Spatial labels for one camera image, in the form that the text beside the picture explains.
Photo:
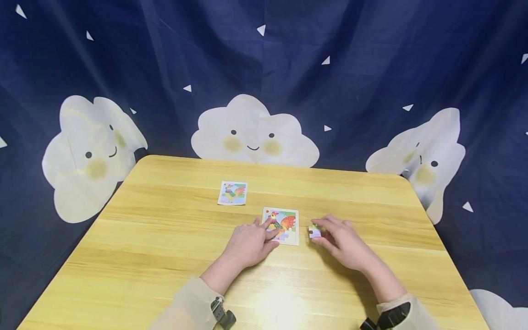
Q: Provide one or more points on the person's left forearm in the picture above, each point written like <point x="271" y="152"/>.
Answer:
<point x="194" y="298"/>

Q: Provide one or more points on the person's right hand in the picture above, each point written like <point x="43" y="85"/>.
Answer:
<point x="347" y="243"/>

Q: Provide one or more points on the person's left thumb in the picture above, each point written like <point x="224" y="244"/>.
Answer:
<point x="270" y="248"/>

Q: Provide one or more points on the person's right thumb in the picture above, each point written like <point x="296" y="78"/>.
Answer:
<point x="324" y="243"/>

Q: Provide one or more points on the black wrist band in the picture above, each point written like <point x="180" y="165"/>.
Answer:
<point x="222" y="314"/>
<point x="391" y="317"/>

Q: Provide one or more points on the person's left index finger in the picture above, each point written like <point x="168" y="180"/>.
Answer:
<point x="273" y="233"/>

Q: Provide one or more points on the person's right forearm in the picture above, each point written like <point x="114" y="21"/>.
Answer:
<point x="398" y="300"/>

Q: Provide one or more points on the person's right index finger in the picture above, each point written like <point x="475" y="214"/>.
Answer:
<point x="324" y="222"/>

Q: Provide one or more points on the person's left hand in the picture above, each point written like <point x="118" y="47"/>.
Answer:
<point x="246" y="244"/>

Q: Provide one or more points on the small purple green puzzle piece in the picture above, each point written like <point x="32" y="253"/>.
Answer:
<point x="314" y="233"/>

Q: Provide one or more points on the square rooster jigsaw puzzle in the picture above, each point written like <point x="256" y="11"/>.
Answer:
<point x="293" y="237"/>

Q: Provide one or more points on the small rooster picture card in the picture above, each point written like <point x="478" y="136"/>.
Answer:
<point x="233" y="193"/>

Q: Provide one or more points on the person's right fingers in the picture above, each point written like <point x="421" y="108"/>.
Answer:
<point x="335" y="219"/>

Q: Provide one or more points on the person's left middle finger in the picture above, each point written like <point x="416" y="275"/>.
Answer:
<point x="266" y="223"/>

